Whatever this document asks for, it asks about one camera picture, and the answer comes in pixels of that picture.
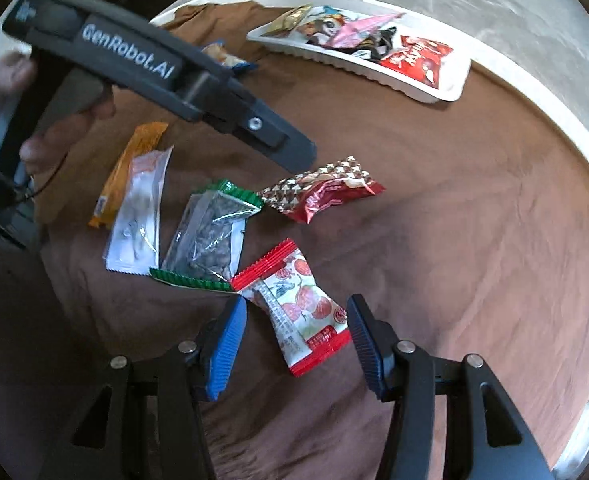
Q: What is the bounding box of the red-edged strawberry print packet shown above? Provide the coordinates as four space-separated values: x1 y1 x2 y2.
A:
231 237 353 379

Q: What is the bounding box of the gold snack packet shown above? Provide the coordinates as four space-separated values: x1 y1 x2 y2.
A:
266 3 313 37

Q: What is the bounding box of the black snack packet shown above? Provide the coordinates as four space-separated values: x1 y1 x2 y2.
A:
353 26 401 62

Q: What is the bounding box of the pink snack packet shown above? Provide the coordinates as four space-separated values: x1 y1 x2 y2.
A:
331 11 406 49

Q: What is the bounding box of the red brown checkered snack packet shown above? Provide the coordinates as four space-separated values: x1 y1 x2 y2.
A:
256 155 386 225

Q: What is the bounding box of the orange snack packet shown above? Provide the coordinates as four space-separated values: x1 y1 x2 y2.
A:
87 121 170 229

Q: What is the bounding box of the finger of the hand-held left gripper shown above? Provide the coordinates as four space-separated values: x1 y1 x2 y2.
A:
202 77 318 174

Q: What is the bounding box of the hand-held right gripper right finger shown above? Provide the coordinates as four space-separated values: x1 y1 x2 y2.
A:
347 294 555 480

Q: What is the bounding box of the person's left hand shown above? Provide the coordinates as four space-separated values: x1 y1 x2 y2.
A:
0 52 117 181

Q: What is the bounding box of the white plastic tray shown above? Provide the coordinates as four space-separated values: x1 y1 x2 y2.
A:
246 1 473 105

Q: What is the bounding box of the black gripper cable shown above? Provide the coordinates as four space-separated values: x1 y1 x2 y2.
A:
0 72 70 203

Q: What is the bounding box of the light blue cartoon snack packet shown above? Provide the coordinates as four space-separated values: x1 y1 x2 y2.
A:
298 4 356 45

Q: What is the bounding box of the green-edged clear seed packet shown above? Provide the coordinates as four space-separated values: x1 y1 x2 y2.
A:
148 178 265 292

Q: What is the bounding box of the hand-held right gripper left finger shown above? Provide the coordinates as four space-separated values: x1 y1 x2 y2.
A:
39 296 249 480

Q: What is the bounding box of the dark blue snack packet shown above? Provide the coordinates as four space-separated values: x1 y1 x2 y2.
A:
201 41 259 77

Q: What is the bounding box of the clear white cartoon snack packet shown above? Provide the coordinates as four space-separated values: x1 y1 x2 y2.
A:
104 145 175 274

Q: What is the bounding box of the brown cloth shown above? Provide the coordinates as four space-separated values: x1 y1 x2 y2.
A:
33 1 589 480

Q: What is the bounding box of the large red snack packet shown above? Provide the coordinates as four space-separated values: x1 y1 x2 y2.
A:
378 34 456 92

